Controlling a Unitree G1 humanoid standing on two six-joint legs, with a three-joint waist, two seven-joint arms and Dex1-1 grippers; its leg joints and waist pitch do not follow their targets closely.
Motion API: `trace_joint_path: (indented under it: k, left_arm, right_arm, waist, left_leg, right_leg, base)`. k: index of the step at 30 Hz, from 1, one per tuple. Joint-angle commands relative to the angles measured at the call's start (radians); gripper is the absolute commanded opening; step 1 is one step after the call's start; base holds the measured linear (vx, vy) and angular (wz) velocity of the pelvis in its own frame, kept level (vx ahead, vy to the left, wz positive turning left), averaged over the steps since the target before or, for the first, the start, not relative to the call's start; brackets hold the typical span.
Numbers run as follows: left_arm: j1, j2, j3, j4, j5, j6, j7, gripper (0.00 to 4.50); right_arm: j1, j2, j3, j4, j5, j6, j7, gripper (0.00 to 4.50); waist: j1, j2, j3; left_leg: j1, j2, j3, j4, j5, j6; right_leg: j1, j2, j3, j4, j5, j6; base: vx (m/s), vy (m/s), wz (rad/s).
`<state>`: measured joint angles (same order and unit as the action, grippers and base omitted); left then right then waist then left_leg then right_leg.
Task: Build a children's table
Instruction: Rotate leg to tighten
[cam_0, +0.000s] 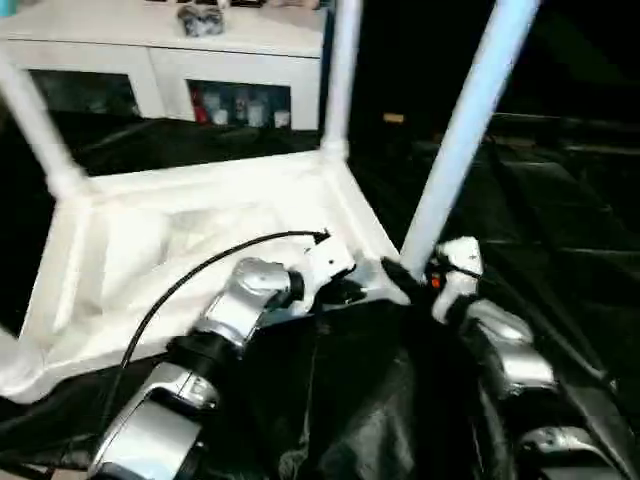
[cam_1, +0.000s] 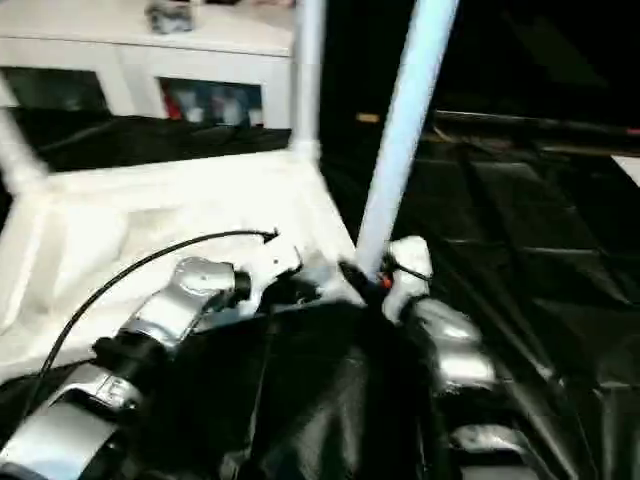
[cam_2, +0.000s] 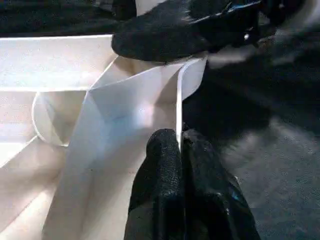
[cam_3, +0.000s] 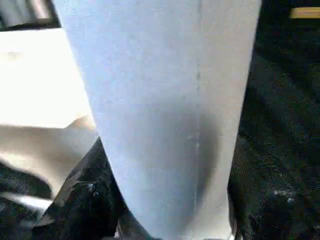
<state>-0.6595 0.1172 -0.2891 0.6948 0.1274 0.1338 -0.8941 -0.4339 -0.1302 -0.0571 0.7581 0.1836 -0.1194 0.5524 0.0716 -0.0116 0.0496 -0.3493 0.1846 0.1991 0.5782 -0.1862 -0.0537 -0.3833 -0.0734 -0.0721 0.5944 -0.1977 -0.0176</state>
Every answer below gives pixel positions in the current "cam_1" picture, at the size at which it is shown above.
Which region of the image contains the white plastic table leg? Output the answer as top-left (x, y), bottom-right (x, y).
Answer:
top-left (0, 75), bottom-right (49, 196)
top-left (290, 0), bottom-right (329, 167)
top-left (354, 0), bottom-right (461, 287)

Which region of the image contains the white plastic table top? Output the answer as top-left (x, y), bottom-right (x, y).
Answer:
top-left (0, 150), bottom-right (367, 383)

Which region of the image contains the black plastic mat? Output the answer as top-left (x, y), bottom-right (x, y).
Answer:
top-left (0, 105), bottom-right (640, 480)

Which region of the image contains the white flat board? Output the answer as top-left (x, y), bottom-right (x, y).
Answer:
top-left (612, 155), bottom-right (640, 189)

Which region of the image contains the white glass-door cabinet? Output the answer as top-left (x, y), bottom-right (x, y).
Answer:
top-left (0, 0), bottom-right (297, 129)

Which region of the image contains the dark patterned jar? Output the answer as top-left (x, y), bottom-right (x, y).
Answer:
top-left (145, 0), bottom-right (197, 34)

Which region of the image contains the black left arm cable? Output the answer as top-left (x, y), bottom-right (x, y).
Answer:
top-left (18, 229), bottom-right (281, 426)

